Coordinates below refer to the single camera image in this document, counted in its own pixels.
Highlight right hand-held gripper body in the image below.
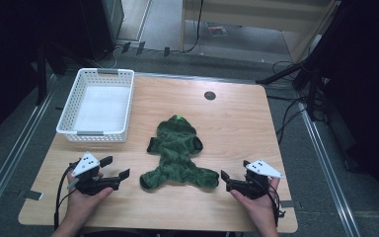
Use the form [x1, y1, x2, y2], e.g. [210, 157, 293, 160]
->
[225, 159, 285, 200]

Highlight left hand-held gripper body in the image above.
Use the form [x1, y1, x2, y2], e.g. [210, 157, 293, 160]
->
[66, 151, 122, 197]

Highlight white perforated plastic basket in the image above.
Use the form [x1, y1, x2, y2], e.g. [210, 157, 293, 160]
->
[55, 67, 136, 143]

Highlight green fleece pet costume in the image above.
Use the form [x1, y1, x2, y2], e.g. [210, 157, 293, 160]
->
[139, 114, 221, 192]

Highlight person's left hand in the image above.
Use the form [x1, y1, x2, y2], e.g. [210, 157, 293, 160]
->
[66, 170, 114, 216]

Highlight person's right hand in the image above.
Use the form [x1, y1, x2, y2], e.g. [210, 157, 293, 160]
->
[229, 176, 281, 219]

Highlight grey tape strip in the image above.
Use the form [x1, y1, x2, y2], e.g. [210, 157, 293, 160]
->
[22, 189, 44, 201]
[279, 198, 296, 209]

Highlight black metal stand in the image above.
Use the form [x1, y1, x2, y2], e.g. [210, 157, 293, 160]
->
[36, 40, 48, 106]

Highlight black cabinet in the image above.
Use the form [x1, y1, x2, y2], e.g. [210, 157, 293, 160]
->
[78, 0, 126, 61]

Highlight red booklet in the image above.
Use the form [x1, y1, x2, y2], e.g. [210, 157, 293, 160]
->
[206, 23, 229, 38]

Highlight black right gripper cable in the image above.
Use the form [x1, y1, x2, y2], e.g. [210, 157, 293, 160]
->
[265, 186, 286, 229]

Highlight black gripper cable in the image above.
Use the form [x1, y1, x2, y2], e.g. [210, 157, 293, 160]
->
[53, 161, 80, 231]
[265, 186, 286, 229]

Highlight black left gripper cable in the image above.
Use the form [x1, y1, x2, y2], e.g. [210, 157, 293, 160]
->
[53, 161, 80, 231]

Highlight black floor cables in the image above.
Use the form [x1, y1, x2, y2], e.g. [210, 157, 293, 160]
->
[265, 59, 310, 146]

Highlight aluminium floor rail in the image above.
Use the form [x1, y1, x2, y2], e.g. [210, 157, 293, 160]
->
[295, 100, 364, 237]
[0, 73, 58, 226]

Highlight white floor cable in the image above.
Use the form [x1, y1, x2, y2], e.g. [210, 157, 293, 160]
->
[91, 44, 121, 69]

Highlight black hanging cable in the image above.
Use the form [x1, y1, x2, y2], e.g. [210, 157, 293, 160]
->
[181, 0, 205, 54]

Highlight light wooden bench frame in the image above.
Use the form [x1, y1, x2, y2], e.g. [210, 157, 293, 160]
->
[180, 0, 341, 64]

